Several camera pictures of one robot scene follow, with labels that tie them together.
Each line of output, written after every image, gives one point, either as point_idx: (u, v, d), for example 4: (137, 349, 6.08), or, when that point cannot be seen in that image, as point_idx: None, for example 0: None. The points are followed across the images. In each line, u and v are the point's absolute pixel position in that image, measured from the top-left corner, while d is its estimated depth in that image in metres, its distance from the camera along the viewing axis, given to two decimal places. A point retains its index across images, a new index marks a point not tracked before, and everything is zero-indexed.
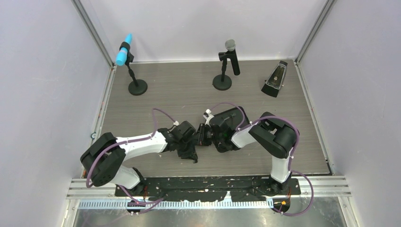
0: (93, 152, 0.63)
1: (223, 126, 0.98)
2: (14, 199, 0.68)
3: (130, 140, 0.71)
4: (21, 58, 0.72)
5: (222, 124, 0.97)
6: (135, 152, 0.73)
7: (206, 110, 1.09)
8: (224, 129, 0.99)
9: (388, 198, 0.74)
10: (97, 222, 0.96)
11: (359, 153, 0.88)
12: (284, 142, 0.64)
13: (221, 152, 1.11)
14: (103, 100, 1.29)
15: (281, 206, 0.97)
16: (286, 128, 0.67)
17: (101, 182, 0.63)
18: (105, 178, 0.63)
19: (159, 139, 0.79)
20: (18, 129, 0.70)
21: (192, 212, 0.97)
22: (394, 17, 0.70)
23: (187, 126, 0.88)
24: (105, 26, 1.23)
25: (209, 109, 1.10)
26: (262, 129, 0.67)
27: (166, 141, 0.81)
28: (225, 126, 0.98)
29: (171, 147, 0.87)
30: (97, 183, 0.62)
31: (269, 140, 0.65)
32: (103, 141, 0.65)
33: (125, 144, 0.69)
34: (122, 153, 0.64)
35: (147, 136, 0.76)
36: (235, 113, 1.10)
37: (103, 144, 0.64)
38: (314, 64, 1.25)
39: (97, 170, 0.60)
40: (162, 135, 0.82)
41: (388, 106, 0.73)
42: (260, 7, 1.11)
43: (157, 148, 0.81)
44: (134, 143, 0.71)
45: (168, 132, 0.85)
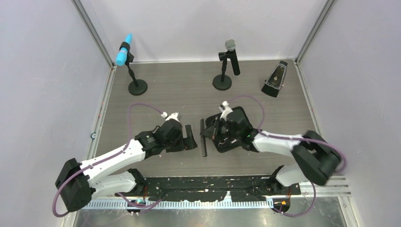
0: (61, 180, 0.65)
1: (241, 124, 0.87)
2: (14, 199, 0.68)
3: (95, 163, 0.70)
4: (21, 58, 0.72)
5: (241, 121, 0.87)
6: (106, 170, 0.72)
7: (224, 102, 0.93)
8: (242, 127, 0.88)
9: (388, 198, 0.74)
10: (98, 222, 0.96)
11: (359, 153, 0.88)
12: (326, 170, 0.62)
13: (221, 152, 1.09)
14: (103, 100, 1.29)
15: (281, 206, 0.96)
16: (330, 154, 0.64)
17: (76, 207, 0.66)
18: (78, 204, 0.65)
19: (133, 151, 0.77)
20: (18, 129, 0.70)
21: (192, 212, 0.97)
22: (394, 16, 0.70)
23: (170, 126, 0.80)
24: (105, 26, 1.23)
25: (226, 102, 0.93)
26: (307, 152, 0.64)
27: (144, 150, 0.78)
28: (244, 124, 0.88)
29: (153, 152, 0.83)
30: (70, 209, 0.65)
31: (314, 166, 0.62)
32: (68, 168, 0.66)
33: (90, 168, 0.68)
34: (85, 182, 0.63)
35: (119, 152, 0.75)
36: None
37: (68, 171, 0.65)
38: (314, 64, 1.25)
39: (66, 199, 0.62)
40: (139, 143, 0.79)
41: (388, 106, 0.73)
42: (260, 7, 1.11)
43: (135, 159, 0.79)
44: (101, 164, 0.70)
45: (148, 136, 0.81)
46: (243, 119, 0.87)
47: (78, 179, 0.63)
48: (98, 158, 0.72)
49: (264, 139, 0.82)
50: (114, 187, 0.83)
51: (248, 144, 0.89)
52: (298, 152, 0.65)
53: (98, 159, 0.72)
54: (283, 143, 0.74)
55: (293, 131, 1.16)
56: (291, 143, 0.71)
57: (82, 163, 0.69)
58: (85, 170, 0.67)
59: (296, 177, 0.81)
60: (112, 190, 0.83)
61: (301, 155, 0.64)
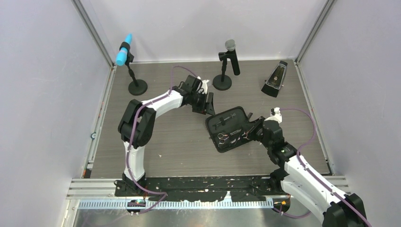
0: (127, 118, 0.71)
1: (276, 136, 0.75)
2: (14, 200, 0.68)
3: (154, 100, 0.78)
4: (20, 58, 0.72)
5: (277, 132, 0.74)
6: (160, 109, 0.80)
7: (275, 108, 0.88)
8: (277, 139, 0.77)
9: (388, 198, 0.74)
10: (97, 222, 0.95)
11: (359, 152, 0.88)
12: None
13: (221, 152, 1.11)
14: (103, 100, 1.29)
15: (281, 206, 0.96)
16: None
17: (144, 140, 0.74)
18: (146, 136, 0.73)
19: (175, 96, 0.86)
20: (18, 129, 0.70)
21: (192, 212, 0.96)
22: (394, 16, 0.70)
23: (193, 78, 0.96)
24: (105, 26, 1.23)
25: (278, 108, 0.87)
26: (343, 216, 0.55)
27: (182, 96, 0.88)
28: (280, 136, 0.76)
29: (186, 100, 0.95)
30: (142, 142, 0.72)
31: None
32: (132, 106, 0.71)
33: (151, 104, 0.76)
34: (153, 110, 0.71)
35: (166, 94, 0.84)
36: (235, 113, 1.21)
37: (133, 109, 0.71)
38: (314, 64, 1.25)
39: (138, 132, 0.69)
40: (176, 91, 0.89)
41: (388, 105, 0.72)
42: (260, 7, 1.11)
43: (176, 104, 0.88)
44: (158, 102, 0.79)
45: (180, 88, 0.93)
46: (280, 131, 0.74)
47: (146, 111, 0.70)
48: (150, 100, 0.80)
49: (299, 169, 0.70)
50: (138, 162, 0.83)
51: (277, 158, 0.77)
52: (335, 213, 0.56)
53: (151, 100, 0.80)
54: (320, 189, 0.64)
55: (293, 131, 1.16)
56: (329, 197, 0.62)
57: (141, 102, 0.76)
58: (148, 106, 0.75)
59: (304, 202, 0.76)
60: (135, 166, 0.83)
61: (336, 218, 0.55)
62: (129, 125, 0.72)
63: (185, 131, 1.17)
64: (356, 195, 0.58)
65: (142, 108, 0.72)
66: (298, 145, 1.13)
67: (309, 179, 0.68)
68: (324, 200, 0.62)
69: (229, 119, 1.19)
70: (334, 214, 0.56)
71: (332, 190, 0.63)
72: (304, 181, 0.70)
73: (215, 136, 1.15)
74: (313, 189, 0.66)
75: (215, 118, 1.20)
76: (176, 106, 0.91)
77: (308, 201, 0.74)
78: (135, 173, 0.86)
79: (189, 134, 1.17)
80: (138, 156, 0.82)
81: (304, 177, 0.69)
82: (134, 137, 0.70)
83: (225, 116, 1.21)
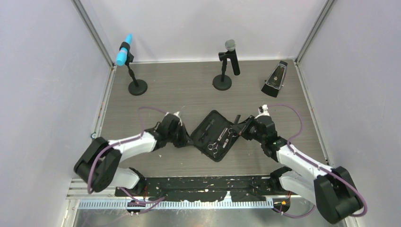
0: (87, 159, 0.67)
1: (269, 130, 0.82)
2: (13, 200, 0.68)
3: (122, 141, 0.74)
4: (20, 58, 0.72)
5: (270, 126, 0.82)
6: (127, 152, 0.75)
7: (264, 105, 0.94)
8: (269, 133, 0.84)
9: (388, 197, 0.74)
10: (97, 222, 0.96)
11: (359, 153, 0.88)
12: (343, 213, 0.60)
13: (218, 161, 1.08)
14: (103, 100, 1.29)
15: (281, 206, 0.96)
16: (352, 199, 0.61)
17: (102, 186, 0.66)
18: (105, 182, 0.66)
19: (148, 138, 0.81)
20: (18, 129, 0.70)
21: (192, 212, 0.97)
22: (393, 16, 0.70)
23: (169, 119, 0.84)
24: (105, 26, 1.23)
25: (266, 105, 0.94)
26: (330, 188, 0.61)
27: (155, 139, 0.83)
28: (272, 130, 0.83)
29: (161, 144, 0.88)
30: (98, 187, 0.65)
31: (332, 205, 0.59)
32: (96, 146, 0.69)
33: (117, 145, 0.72)
34: (118, 152, 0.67)
35: (137, 136, 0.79)
36: (214, 118, 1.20)
37: (97, 149, 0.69)
38: (314, 64, 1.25)
39: (96, 176, 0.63)
40: (150, 134, 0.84)
41: (388, 106, 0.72)
42: (260, 7, 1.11)
43: (149, 147, 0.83)
44: (126, 143, 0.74)
45: (155, 131, 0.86)
46: (272, 125, 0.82)
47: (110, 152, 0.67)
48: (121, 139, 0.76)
49: (289, 154, 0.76)
50: (123, 179, 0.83)
51: (270, 150, 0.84)
52: (321, 184, 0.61)
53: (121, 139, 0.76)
54: (308, 168, 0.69)
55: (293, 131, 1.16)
56: (316, 172, 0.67)
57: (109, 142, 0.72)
58: (115, 146, 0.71)
59: (300, 192, 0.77)
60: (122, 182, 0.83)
61: (323, 188, 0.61)
62: (88, 165, 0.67)
63: None
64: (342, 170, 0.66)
65: (106, 149, 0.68)
66: (298, 145, 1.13)
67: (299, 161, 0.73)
68: (312, 175, 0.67)
69: (210, 127, 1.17)
70: (321, 185, 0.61)
71: (318, 165, 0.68)
72: (295, 164, 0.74)
73: (205, 148, 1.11)
74: (303, 170, 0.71)
75: (197, 131, 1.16)
76: (148, 149, 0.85)
77: (302, 189, 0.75)
78: (126, 185, 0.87)
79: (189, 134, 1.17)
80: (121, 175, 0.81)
81: (293, 160, 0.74)
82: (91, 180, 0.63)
83: (205, 125, 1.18)
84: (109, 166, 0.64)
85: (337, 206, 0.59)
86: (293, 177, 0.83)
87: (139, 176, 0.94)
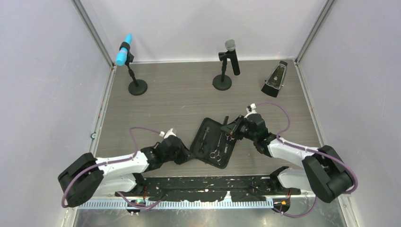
0: (71, 171, 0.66)
1: (260, 127, 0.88)
2: (14, 199, 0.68)
3: (110, 161, 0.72)
4: (20, 58, 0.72)
5: (260, 124, 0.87)
6: (113, 172, 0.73)
7: (251, 104, 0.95)
8: (260, 130, 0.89)
9: (388, 197, 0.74)
10: (97, 222, 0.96)
11: (359, 153, 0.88)
12: (336, 189, 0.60)
13: (225, 167, 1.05)
14: (103, 100, 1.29)
15: (281, 206, 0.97)
16: (342, 174, 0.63)
17: (77, 202, 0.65)
18: (81, 199, 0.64)
19: (141, 161, 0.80)
20: (18, 129, 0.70)
21: (192, 212, 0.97)
22: (394, 16, 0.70)
23: (169, 144, 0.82)
24: (105, 26, 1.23)
25: (254, 104, 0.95)
26: (319, 166, 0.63)
27: (148, 162, 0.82)
28: (263, 127, 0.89)
29: (152, 167, 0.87)
30: (71, 204, 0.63)
31: (324, 180, 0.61)
32: (82, 161, 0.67)
33: (104, 165, 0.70)
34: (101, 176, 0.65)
35: (129, 157, 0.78)
36: (208, 126, 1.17)
37: (82, 164, 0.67)
38: (314, 64, 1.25)
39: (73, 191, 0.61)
40: (143, 154, 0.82)
41: (388, 106, 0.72)
42: (260, 7, 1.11)
43: (139, 169, 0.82)
44: (114, 164, 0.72)
45: (152, 152, 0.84)
46: (262, 122, 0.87)
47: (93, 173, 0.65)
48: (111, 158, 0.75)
49: (279, 145, 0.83)
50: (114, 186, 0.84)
51: (263, 147, 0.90)
52: (309, 162, 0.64)
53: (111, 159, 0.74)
54: (297, 152, 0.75)
55: (293, 131, 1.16)
56: (304, 154, 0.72)
57: (96, 159, 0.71)
58: (100, 166, 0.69)
59: (297, 183, 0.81)
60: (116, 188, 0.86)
61: (311, 167, 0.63)
62: (71, 178, 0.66)
63: (185, 131, 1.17)
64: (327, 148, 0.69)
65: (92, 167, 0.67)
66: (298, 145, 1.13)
67: (288, 149, 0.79)
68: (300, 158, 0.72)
69: (206, 136, 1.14)
70: (309, 163, 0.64)
71: (305, 148, 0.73)
72: (286, 153, 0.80)
73: (209, 158, 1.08)
74: (293, 156, 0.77)
75: (196, 143, 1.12)
76: (138, 170, 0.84)
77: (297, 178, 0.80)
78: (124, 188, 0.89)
79: (189, 134, 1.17)
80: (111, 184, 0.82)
81: (283, 149, 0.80)
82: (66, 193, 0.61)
83: (201, 134, 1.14)
84: (87, 186, 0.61)
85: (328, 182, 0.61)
86: (290, 170, 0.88)
87: (135, 181, 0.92)
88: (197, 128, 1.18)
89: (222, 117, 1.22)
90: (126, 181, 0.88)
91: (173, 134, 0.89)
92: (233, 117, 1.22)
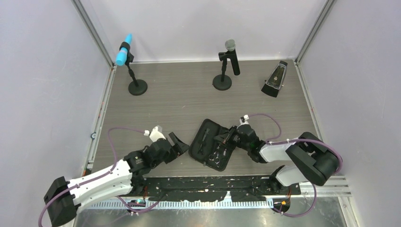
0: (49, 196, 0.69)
1: (251, 137, 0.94)
2: (14, 199, 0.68)
3: (82, 182, 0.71)
4: (21, 58, 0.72)
5: (251, 134, 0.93)
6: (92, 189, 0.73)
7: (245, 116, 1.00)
8: (252, 140, 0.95)
9: (388, 198, 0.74)
10: (97, 222, 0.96)
11: (359, 153, 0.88)
12: (324, 169, 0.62)
13: (223, 170, 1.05)
14: (103, 100, 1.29)
15: (281, 206, 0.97)
16: (327, 154, 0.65)
17: (63, 222, 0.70)
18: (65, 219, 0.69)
19: (120, 171, 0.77)
20: (18, 128, 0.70)
21: (192, 212, 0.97)
22: (394, 16, 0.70)
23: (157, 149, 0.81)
24: (105, 26, 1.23)
25: (248, 116, 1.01)
26: (302, 152, 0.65)
27: (132, 171, 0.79)
28: (254, 136, 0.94)
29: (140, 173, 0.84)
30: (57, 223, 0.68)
31: (309, 165, 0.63)
32: (56, 186, 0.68)
33: (76, 188, 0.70)
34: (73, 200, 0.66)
35: (107, 171, 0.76)
36: (208, 127, 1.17)
37: (56, 189, 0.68)
38: (314, 64, 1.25)
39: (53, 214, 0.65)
40: (128, 163, 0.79)
41: (388, 106, 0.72)
42: (260, 7, 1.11)
43: (124, 179, 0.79)
44: (88, 184, 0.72)
45: (137, 158, 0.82)
46: (252, 132, 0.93)
47: (65, 198, 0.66)
48: (86, 177, 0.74)
49: (268, 147, 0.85)
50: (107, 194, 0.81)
51: (257, 156, 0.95)
52: (292, 151, 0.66)
53: (85, 178, 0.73)
54: (282, 146, 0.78)
55: (293, 131, 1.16)
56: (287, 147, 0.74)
57: (70, 182, 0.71)
58: (72, 190, 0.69)
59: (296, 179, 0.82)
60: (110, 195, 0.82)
61: (295, 155, 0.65)
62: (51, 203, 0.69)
63: (185, 131, 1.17)
64: (307, 134, 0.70)
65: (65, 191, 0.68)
66: None
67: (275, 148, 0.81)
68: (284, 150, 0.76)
69: (206, 137, 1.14)
70: (292, 152, 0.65)
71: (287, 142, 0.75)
72: (274, 152, 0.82)
73: (207, 160, 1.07)
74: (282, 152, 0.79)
75: (195, 144, 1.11)
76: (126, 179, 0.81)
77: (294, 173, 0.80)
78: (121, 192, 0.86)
79: (189, 134, 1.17)
80: (99, 196, 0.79)
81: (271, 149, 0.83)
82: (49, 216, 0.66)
83: (201, 135, 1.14)
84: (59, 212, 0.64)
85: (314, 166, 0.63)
86: (281, 170, 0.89)
87: (131, 184, 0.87)
88: (196, 129, 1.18)
89: (222, 117, 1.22)
90: (121, 187, 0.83)
91: (162, 139, 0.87)
92: (233, 117, 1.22)
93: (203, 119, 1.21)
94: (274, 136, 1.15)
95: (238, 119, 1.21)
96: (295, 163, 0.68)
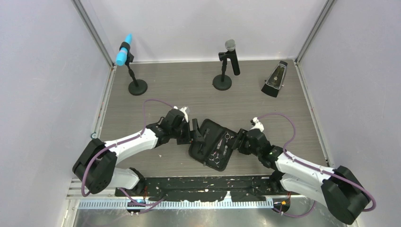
0: (83, 160, 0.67)
1: (261, 141, 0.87)
2: (14, 199, 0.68)
3: (119, 142, 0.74)
4: (21, 58, 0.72)
5: (261, 137, 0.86)
6: (126, 151, 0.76)
7: (254, 119, 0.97)
8: (262, 144, 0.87)
9: (388, 198, 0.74)
10: (97, 222, 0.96)
11: (359, 153, 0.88)
12: (355, 210, 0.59)
13: (223, 169, 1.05)
14: (103, 100, 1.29)
15: (281, 206, 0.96)
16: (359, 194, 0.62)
17: (98, 188, 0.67)
18: (101, 184, 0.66)
19: (149, 136, 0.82)
20: (19, 128, 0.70)
21: (192, 212, 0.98)
22: (394, 16, 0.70)
23: (174, 115, 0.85)
24: (105, 26, 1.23)
25: (257, 118, 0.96)
26: (337, 189, 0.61)
27: (157, 136, 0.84)
28: (264, 141, 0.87)
29: (163, 141, 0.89)
30: (93, 190, 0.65)
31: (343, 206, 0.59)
32: (91, 147, 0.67)
33: (114, 146, 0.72)
34: (114, 156, 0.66)
35: (137, 135, 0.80)
36: (208, 127, 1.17)
37: (93, 150, 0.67)
38: (314, 64, 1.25)
39: (91, 177, 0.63)
40: (152, 130, 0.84)
41: (388, 106, 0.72)
42: (260, 7, 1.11)
43: (149, 145, 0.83)
44: (123, 144, 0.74)
45: (157, 127, 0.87)
46: (262, 135, 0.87)
47: (106, 155, 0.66)
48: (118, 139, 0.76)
49: (289, 162, 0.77)
50: (123, 179, 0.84)
51: (269, 161, 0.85)
52: (330, 188, 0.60)
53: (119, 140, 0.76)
54: (310, 173, 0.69)
55: (293, 131, 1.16)
56: (320, 176, 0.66)
57: (105, 143, 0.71)
58: (111, 148, 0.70)
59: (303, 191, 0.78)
60: (122, 183, 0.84)
61: (331, 193, 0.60)
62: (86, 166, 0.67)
63: None
64: (343, 169, 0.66)
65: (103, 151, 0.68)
66: (298, 145, 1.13)
67: (300, 167, 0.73)
68: (317, 180, 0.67)
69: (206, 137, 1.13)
70: (329, 190, 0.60)
71: (320, 169, 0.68)
72: (297, 171, 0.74)
73: (207, 160, 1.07)
74: (306, 175, 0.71)
75: (196, 147, 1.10)
76: (149, 147, 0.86)
77: (307, 190, 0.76)
78: (129, 185, 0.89)
79: None
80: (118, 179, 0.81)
81: (293, 168, 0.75)
82: (85, 181, 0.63)
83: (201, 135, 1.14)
84: (104, 169, 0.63)
85: (349, 204, 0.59)
86: (295, 178, 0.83)
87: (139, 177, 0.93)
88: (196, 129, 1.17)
89: (222, 117, 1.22)
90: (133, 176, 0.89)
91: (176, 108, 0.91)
92: (233, 117, 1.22)
93: (203, 119, 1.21)
94: (273, 136, 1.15)
95: (238, 119, 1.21)
96: (325, 199, 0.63)
